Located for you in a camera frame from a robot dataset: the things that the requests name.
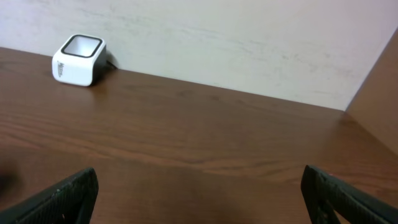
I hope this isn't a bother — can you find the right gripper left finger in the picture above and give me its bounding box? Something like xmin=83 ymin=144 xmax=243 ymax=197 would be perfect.
xmin=1 ymin=167 xmax=99 ymax=224

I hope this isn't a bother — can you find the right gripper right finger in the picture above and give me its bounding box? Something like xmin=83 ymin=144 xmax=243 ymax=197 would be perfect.
xmin=300 ymin=165 xmax=397 ymax=224

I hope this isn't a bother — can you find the white barcode scanner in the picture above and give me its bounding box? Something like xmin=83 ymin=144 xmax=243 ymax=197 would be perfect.
xmin=52 ymin=34 xmax=107 ymax=86

